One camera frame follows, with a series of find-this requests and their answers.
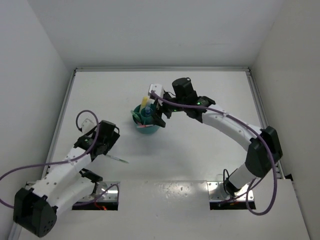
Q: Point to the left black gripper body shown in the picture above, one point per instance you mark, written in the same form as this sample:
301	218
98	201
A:
111	141

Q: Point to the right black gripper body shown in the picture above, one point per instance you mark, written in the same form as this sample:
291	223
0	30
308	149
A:
168	109

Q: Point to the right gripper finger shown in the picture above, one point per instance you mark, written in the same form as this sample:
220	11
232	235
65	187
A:
157	120
158	108

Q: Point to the blue cap spray bottle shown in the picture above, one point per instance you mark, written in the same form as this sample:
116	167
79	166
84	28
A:
147	111

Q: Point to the yellow highlighter marker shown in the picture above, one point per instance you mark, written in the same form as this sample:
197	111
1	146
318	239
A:
144	102

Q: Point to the red pen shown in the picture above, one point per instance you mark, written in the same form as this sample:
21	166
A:
145	126

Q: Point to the green correction tape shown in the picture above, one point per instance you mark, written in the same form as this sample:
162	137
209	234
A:
136	116

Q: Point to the green pen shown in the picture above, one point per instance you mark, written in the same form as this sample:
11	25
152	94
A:
117	159

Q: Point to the blue highlighter marker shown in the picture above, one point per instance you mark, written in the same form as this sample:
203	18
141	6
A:
150	101

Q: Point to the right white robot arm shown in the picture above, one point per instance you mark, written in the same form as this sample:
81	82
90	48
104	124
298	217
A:
261	144

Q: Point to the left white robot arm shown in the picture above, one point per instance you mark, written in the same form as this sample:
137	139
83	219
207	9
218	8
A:
37	209

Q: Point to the teal round organizer container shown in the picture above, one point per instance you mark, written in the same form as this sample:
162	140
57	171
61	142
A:
145	121

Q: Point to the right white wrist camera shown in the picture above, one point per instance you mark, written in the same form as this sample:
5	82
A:
157	89

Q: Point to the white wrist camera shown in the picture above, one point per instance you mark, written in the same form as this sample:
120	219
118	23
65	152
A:
87	125
157	89

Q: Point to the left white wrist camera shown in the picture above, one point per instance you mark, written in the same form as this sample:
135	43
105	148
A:
87	125

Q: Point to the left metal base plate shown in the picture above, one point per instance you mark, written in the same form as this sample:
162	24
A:
107	190

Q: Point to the metal base plate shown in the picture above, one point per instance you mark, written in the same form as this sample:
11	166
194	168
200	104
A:
107	190
217	194

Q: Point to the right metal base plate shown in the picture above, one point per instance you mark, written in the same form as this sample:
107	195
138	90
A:
217	194

